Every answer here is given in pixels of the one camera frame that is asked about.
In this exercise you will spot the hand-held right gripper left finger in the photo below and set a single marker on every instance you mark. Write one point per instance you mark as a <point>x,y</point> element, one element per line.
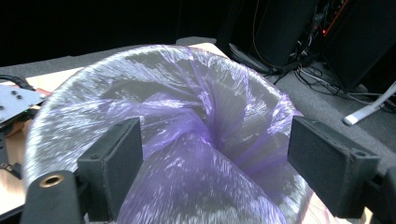
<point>115,161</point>

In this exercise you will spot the white metal stand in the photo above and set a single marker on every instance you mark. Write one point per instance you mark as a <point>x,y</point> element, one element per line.
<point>364,112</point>

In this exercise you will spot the black equipment cabinet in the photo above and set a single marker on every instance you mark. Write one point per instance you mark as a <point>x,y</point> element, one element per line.
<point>361,40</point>
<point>286,28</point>

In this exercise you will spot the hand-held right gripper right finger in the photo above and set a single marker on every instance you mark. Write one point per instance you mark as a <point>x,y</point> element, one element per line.
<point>327,165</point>

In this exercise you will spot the grey stand base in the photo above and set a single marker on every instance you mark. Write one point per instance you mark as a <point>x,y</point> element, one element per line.
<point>249,59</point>

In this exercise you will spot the purple plastic trash bag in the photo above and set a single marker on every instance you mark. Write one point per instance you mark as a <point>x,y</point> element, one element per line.
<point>193,174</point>

